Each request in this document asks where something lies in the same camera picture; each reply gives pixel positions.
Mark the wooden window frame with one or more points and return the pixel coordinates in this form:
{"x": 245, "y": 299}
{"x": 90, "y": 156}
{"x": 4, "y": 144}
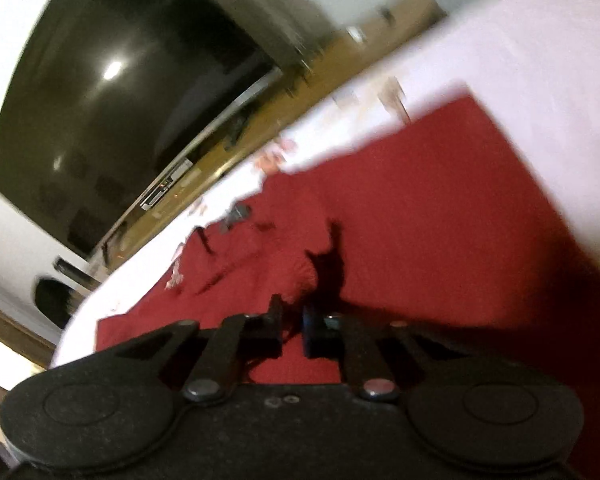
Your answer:
{"x": 10, "y": 322}

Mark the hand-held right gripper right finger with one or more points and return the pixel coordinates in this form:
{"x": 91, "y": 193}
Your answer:
{"x": 311, "y": 331}

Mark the wooden television stand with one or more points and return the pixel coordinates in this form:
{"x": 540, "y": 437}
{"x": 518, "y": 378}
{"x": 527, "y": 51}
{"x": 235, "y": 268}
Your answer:
{"x": 330, "y": 67}

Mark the white floral bed sheet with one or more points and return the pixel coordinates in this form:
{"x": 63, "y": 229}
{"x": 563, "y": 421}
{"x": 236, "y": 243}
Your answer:
{"x": 520, "y": 35}

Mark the silver set-top box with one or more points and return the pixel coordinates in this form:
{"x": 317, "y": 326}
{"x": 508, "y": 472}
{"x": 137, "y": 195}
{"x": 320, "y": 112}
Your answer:
{"x": 166, "y": 184}

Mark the black round chair back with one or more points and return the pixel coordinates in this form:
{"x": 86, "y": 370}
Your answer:
{"x": 55, "y": 302}

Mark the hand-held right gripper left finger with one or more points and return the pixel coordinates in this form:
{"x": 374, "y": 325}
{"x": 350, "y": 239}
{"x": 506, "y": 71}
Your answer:
{"x": 273, "y": 331}

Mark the red knitted garment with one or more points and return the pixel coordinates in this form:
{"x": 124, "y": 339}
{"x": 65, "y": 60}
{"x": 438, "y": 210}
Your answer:
{"x": 430, "y": 200}

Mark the black flat screen television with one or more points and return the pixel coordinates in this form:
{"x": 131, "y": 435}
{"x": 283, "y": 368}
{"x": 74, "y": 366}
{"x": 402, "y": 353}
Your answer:
{"x": 115, "y": 105}

